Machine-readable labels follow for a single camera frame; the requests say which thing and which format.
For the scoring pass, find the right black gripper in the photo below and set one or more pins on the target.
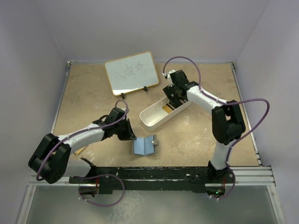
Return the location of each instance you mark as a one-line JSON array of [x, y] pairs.
[[169, 90]]

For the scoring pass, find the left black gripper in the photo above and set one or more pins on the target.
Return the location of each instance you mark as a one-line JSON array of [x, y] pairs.
[[129, 135]]

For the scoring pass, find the gold black striped card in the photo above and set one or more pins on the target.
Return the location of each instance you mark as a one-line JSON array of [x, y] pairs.
[[168, 108]]

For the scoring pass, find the grey card holder wallet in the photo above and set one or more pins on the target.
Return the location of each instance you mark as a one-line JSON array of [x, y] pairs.
[[144, 146]]

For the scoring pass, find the white oblong plastic tray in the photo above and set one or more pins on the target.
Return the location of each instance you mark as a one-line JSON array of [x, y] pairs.
[[154, 116]]

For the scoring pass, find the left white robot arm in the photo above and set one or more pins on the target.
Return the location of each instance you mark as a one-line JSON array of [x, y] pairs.
[[50, 160]]

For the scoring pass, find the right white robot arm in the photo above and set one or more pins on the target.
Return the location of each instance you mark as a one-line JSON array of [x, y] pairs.
[[227, 120]]

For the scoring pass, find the orange card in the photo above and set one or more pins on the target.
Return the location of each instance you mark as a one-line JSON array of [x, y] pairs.
[[79, 151]]

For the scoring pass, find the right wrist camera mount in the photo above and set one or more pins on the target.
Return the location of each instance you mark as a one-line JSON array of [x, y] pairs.
[[167, 75]]

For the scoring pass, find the small whiteboard wooden frame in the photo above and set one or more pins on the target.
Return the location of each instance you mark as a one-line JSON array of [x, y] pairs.
[[131, 73]]

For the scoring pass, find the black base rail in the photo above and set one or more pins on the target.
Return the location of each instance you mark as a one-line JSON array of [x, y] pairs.
[[194, 179]]

